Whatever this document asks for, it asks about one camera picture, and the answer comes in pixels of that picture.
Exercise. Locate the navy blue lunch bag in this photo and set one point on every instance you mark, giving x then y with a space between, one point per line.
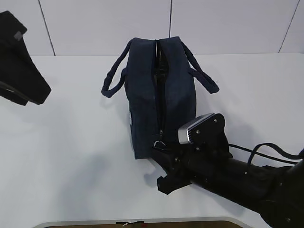
159 80

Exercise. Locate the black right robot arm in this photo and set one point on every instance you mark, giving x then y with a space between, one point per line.
275 193

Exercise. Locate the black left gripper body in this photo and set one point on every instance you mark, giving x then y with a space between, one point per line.
20 80

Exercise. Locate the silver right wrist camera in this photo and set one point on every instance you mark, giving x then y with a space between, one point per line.
203 129

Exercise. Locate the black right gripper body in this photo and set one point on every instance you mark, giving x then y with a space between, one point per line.
175 159

